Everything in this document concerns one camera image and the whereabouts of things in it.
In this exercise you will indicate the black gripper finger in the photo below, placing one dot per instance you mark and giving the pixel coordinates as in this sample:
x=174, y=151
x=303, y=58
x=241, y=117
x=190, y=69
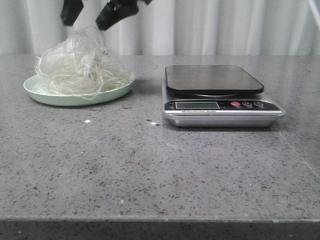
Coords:
x=115, y=11
x=71, y=9

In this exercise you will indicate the white vermicelli bundle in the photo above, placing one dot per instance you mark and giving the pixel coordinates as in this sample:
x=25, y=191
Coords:
x=81, y=66

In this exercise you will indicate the white pleated curtain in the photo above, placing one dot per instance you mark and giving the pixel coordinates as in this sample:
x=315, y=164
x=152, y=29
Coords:
x=172, y=27

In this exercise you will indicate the light green plate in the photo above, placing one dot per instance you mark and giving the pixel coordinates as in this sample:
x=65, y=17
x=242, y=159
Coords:
x=74, y=100

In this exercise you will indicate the silver digital kitchen scale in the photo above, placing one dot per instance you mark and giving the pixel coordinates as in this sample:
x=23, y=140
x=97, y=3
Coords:
x=222, y=96

